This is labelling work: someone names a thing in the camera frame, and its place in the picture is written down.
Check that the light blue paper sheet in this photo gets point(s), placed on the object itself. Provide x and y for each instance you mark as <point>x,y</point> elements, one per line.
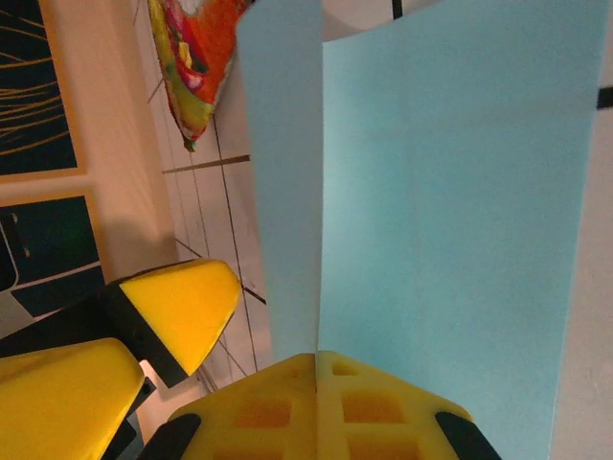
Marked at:
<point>431,191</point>

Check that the dark floral wall panel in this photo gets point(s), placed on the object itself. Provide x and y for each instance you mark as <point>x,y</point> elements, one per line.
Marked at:
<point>52,239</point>
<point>29,96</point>

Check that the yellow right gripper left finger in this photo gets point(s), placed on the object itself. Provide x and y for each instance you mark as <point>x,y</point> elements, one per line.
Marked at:
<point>249,412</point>

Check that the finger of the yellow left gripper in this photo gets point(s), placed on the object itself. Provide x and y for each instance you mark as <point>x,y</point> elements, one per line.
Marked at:
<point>62,402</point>
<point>187,306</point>

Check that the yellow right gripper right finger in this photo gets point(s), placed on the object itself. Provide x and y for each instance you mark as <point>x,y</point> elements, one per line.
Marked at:
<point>383,412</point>

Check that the red yellow snack bag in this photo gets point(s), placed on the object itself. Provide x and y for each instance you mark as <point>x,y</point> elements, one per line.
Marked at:
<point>191,62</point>

